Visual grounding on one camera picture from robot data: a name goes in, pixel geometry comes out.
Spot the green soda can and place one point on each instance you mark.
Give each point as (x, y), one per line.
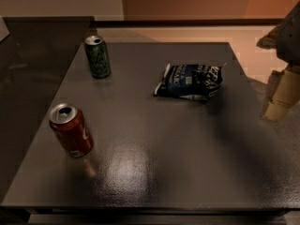
(98, 58)

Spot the red coke can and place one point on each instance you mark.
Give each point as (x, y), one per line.
(68, 124)

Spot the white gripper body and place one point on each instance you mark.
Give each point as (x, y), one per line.
(291, 37)

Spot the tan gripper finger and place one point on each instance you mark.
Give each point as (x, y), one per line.
(269, 41)
(282, 93)

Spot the dark blue chip bag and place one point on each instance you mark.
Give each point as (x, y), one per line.
(197, 82)

